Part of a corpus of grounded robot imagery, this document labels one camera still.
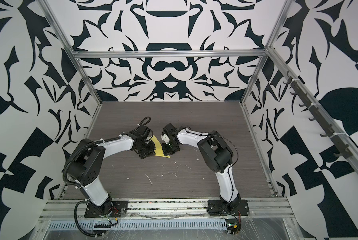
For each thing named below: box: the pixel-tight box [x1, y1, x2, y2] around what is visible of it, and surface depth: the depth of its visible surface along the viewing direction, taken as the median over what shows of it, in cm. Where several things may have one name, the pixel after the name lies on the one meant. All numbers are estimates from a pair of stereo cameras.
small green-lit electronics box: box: [225, 219, 242, 236], surface depth 73 cm
